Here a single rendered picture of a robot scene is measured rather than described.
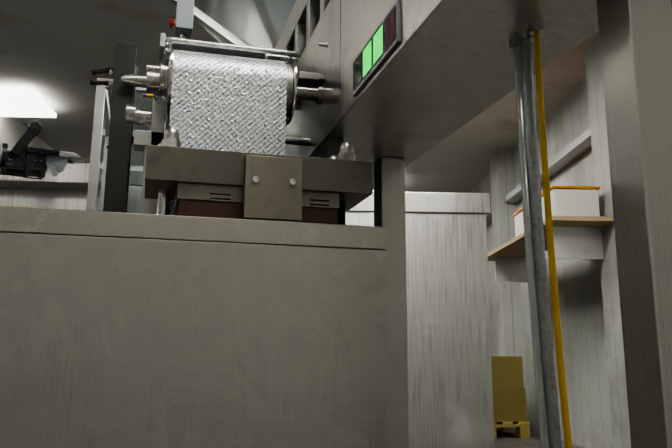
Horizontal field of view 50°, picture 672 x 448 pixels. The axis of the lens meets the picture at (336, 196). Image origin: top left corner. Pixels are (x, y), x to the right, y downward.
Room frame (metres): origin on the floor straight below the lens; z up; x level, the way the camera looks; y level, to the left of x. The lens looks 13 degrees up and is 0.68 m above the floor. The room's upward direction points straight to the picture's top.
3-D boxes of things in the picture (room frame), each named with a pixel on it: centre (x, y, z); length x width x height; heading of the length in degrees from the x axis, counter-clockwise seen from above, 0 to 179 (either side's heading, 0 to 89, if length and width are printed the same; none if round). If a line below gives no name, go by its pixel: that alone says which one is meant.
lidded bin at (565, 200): (4.98, -1.62, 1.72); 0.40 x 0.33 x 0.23; 2
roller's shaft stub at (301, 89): (1.51, 0.07, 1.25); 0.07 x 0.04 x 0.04; 105
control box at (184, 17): (1.98, 0.46, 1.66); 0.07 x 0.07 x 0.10; 14
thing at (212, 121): (1.41, 0.22, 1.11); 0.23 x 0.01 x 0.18; 105
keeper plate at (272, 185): (1.22, 0.11, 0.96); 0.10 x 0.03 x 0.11; 105
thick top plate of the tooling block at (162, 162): (1.31, 0.15, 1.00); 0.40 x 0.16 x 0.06; 105
